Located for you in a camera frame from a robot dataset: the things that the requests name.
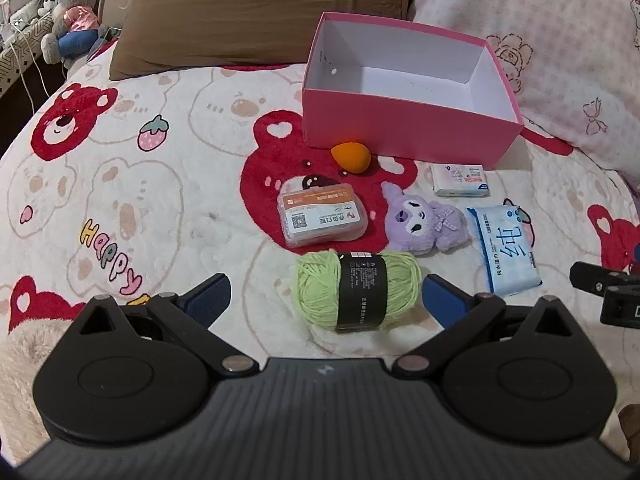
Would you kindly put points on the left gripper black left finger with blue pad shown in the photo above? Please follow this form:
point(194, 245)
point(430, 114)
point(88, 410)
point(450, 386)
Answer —
point(129, 374)

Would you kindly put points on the brown embroidered pillow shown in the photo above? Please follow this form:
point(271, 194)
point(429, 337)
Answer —
point(161, 35)

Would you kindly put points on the green yarn ball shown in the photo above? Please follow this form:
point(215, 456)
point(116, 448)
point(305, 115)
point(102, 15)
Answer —
point(355, 291)

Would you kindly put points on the purple plush toy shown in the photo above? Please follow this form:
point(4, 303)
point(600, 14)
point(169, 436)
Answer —
point(414, 225)

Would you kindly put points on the blue wet wipes pack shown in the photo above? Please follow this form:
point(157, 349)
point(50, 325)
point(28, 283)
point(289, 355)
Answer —
point(509, 261)

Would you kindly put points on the orange makeup sponge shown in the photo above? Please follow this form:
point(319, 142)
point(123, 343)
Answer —
point(352, 157)

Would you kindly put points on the white red bear blanket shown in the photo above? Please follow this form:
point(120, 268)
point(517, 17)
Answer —
point(178, 179)

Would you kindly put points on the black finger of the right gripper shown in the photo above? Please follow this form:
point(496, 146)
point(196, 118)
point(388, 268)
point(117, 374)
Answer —
point(597, 279)

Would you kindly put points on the pink cardboard box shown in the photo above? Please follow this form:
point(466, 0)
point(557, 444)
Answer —
point(409, 90)

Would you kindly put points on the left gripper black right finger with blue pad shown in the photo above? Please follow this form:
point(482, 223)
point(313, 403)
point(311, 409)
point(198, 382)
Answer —
point(516, 374)

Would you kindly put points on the small white tissue pack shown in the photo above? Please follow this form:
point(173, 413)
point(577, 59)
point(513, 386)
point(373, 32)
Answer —
point(459, 180)

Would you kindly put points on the grey plush toy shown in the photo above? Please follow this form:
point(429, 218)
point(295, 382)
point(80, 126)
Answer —
point(74, 31)

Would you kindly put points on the clear plastic box orange label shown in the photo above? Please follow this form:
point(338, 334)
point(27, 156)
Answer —
point(333, 213)

